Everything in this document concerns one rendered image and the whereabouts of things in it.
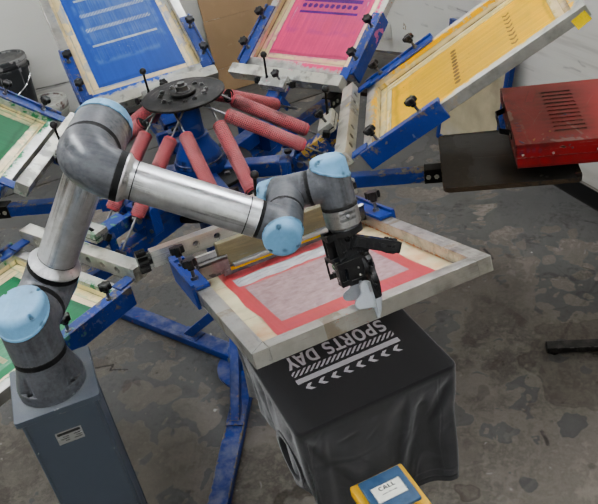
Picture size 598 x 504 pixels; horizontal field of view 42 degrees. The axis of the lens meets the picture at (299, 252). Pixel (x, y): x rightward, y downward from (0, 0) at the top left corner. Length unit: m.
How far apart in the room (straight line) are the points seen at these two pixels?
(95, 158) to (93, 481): 0.83
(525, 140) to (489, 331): 1.16
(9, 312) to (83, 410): 0.28
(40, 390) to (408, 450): 0.96
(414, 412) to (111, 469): 0.76
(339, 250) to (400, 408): 0.55
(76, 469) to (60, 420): 0.15
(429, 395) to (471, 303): 1.71
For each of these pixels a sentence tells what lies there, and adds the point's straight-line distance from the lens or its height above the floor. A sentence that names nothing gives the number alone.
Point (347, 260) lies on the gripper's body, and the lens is 1.62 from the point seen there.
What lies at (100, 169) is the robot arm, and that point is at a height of 1.72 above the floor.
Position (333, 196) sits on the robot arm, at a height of 1.54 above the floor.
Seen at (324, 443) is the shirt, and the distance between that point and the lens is 1.95.
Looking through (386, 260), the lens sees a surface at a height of 1.17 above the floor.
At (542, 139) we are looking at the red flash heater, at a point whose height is 1.10.
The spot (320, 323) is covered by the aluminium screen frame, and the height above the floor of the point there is 1.28.
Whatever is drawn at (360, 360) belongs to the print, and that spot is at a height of 0.95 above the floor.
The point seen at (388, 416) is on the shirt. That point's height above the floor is 0.88.
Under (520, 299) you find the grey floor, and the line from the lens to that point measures 3.74.
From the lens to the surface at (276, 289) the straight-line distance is 2.00.
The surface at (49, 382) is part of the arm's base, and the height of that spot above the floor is 1.25.
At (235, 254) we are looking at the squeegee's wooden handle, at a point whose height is 1.15.
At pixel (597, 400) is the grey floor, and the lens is 3.29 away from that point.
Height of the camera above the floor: 2.33
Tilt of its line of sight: 34 degrees down
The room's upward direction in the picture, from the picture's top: 11 degrees counter-clockwise
